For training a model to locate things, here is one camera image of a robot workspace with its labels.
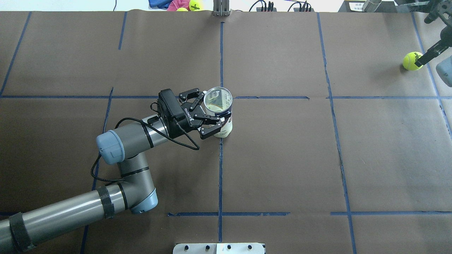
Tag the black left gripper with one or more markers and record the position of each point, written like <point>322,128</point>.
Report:
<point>180,121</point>

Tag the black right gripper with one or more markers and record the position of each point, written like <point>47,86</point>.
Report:
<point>433,48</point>

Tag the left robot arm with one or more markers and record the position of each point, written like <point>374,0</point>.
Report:
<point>122,165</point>

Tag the yellow spare tennis ball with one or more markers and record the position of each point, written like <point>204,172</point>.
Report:
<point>196,5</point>

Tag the small metal cup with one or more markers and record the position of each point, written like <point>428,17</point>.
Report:
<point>370,6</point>

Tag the blue cloth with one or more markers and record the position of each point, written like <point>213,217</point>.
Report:
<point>160,4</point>

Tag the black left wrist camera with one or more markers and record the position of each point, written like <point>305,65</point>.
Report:
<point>169,106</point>

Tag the aluminium frame post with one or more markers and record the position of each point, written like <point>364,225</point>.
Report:
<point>221,8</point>

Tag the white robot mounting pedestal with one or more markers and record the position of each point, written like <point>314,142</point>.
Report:
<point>220,248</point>

